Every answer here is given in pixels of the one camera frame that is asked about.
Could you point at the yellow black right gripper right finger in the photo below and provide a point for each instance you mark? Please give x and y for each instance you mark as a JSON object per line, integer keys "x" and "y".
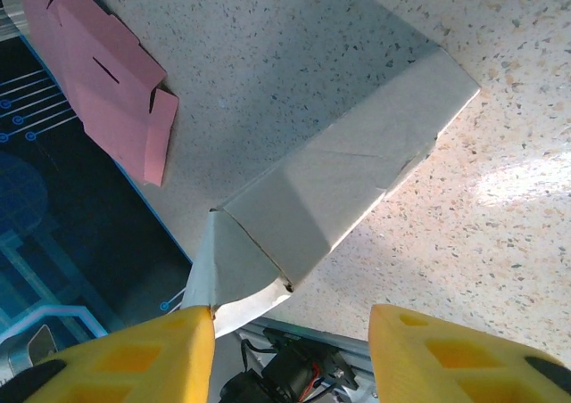
{"x": 446, "y": 367}

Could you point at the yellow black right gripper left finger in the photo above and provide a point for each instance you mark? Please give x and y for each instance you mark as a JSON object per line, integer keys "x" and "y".
{"x": 134, "y": 367}

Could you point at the white paper box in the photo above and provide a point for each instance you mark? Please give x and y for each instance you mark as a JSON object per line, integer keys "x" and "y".
{"x": 339, "y": 166}

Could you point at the pink paper box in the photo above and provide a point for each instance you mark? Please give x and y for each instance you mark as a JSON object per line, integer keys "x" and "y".
{"x": 111, "y": 86}

